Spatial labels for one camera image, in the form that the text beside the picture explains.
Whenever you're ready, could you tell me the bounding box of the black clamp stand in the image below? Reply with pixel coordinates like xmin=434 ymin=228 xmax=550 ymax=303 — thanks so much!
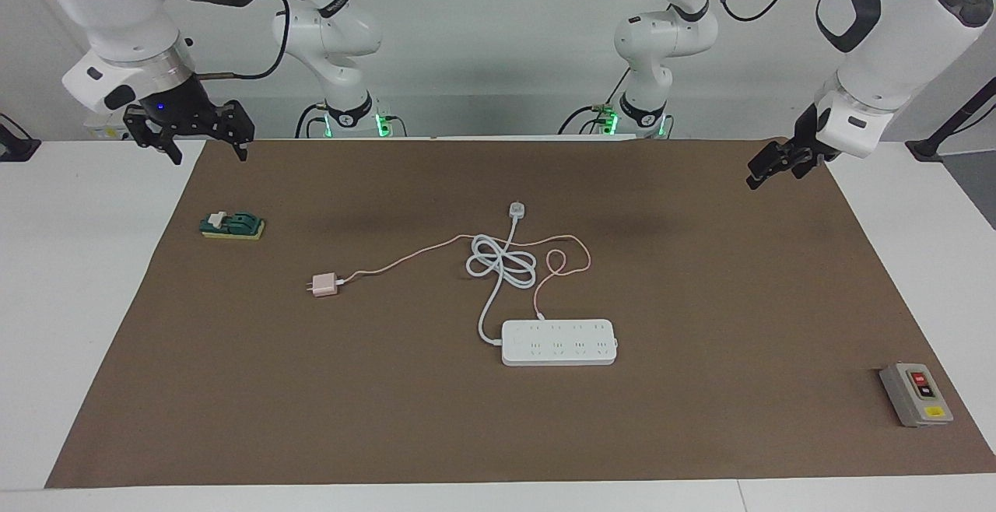
xmin=905 ymin=76 xmax=996 ymax=163
xmin=0 ymin=113 xmax=41 ymax=163

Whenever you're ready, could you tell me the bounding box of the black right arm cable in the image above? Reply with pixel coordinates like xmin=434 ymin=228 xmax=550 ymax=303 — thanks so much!
xmin=195 ymin=0 xmax=290 ymax=81

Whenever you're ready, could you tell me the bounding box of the pink charging cable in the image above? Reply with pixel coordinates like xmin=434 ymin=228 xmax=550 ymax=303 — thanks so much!
xmin=339 ymin=233 xmax=592 ymax=320

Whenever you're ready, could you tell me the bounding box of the white power strip cord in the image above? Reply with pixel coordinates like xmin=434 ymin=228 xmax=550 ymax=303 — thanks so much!
xmin=465 ymin=201 xmax=538 ymax=344

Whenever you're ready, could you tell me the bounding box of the black base cable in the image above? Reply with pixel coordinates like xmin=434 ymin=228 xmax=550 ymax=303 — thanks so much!
xmin=296 ymin=102 xmax=331 ymax=139
xmin=559 ymin=102 xmax=623 ymax=137

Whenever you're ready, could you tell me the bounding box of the green knife switch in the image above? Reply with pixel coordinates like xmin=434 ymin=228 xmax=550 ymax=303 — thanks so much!
xmin=199 ymin=210 xmax=266 ymax=242

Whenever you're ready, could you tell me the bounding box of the grey on-off switch box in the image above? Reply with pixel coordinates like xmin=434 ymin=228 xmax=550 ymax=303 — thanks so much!
xmin=879 ymin=362 xmax=955 ymax=428

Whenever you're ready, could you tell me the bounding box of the white power strip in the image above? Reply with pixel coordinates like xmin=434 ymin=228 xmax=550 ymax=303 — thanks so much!
xmin=500 ymin=319 xmax=619 ymax=367

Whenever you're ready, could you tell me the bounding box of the brown table mat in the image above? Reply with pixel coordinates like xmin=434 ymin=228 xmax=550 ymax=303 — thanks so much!
xmin=44 ymin=137 xmax=996 ymax=489

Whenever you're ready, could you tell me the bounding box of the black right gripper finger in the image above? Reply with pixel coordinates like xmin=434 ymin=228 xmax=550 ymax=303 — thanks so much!
xmin=123 ymin=105 xmax=184 ymax=166
xmin=216 ymin=100 xmax=256 ymax=161

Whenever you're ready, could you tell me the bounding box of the white wall box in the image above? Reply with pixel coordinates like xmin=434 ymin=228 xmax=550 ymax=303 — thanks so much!
xmin=84 ymin=111 xmax=133 ymax=142

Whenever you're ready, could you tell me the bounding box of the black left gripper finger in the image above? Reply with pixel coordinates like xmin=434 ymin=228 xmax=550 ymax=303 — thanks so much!
xmin=749 ymin=141 xmax=794 ymax=174
xmin=747 ymin=162 xmax=796 ymax=191

